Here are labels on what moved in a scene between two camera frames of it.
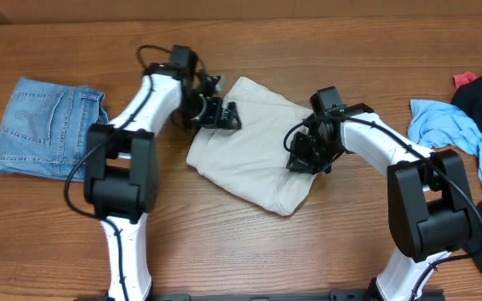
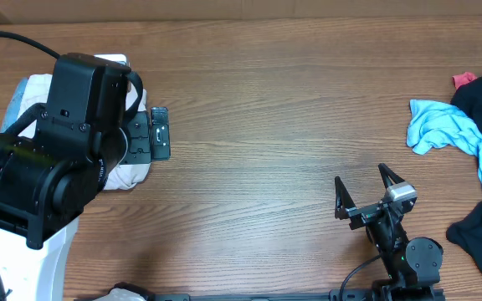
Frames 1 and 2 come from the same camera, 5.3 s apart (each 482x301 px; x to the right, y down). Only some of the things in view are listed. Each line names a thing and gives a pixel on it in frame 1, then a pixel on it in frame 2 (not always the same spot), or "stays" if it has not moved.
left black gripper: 212,120 → 142,151
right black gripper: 301,162 → 347,208
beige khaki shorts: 250,162 → 38,90
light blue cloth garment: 433,124 stays
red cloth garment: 459,79 stays
